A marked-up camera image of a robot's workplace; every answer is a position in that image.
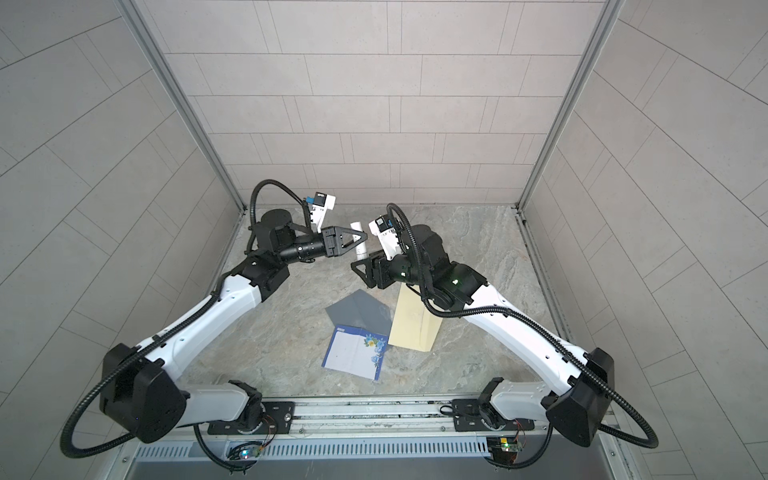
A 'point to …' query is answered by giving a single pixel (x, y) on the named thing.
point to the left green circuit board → (244, 451)
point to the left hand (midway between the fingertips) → (367, 236)
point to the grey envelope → (362, 311)
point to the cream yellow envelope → (414, 323)
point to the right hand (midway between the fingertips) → (360, 265)
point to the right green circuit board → (504, 448)
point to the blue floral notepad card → (356, 351)
